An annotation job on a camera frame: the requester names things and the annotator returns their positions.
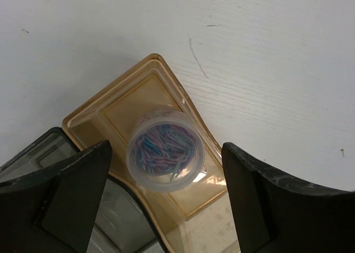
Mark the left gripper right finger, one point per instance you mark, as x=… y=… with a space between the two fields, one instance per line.
x=275 y=211

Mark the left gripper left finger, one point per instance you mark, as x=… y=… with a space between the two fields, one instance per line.
x=54 y=209

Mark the grey plastic bin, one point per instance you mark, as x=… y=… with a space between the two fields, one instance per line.
x=122 y=223

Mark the amber plastic bin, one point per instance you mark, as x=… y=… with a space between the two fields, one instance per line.
x=197 y=218

